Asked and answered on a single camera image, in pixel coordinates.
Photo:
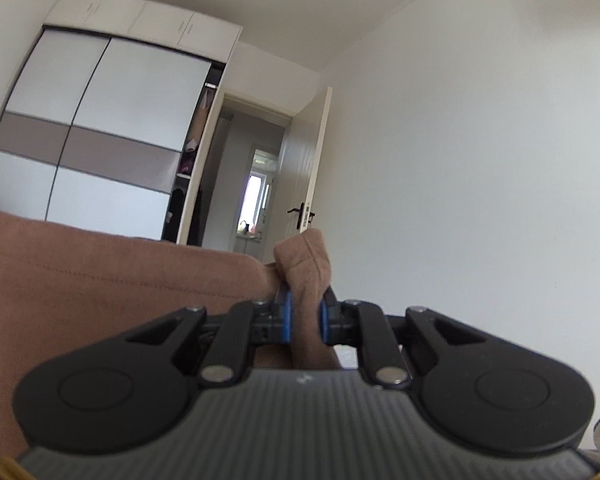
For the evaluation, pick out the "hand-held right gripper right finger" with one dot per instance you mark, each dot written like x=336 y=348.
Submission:
x=323 y=320

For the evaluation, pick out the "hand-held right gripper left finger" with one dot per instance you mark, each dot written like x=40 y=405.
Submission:
x=287 y=317

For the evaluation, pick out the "brown coat with fur collar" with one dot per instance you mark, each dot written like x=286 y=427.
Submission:
x=105 y=285

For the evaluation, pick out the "dark hanging clothes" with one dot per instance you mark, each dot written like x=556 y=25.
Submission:
x=182 y=215

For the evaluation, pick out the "bright window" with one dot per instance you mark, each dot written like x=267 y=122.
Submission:
x=255 y=192

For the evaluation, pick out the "white room door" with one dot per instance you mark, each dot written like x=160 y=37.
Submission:
x=300 y=170

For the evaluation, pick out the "white and grey wardrobe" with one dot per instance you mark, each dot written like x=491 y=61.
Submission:
x=120 y=110

